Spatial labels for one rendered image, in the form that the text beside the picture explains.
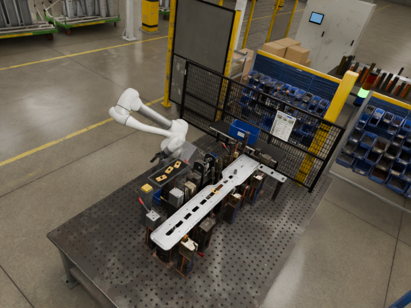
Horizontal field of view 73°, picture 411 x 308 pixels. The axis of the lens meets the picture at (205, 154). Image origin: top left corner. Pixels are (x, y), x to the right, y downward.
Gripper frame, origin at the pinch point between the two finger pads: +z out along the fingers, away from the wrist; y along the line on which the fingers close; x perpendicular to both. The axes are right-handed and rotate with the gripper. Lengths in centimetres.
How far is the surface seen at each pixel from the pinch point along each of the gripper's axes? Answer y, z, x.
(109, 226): -43, 46, 14
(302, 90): 129, -151, -170
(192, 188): -41, -27, -15
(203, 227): -77, -25, -20
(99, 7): 760, 98, 24
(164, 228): -73, -5, 1
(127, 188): -0.9, 35.7, 1.6
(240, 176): -24, -51, -62
